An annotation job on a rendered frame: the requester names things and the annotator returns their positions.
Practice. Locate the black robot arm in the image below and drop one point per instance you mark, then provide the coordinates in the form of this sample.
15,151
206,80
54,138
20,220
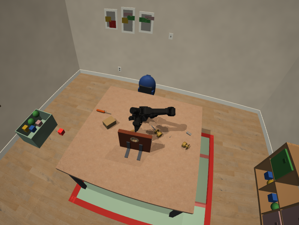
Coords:
151,112

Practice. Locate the dark brown wooden door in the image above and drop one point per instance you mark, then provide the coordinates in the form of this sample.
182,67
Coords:
126,136

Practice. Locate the brass door knob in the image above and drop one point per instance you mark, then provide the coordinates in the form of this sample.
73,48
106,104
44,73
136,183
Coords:
159,134
185,145

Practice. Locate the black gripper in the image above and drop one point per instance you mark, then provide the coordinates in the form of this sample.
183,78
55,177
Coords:
138,122

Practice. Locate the tan rectangular box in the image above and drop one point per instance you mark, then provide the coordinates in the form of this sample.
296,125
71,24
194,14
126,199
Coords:
109,122

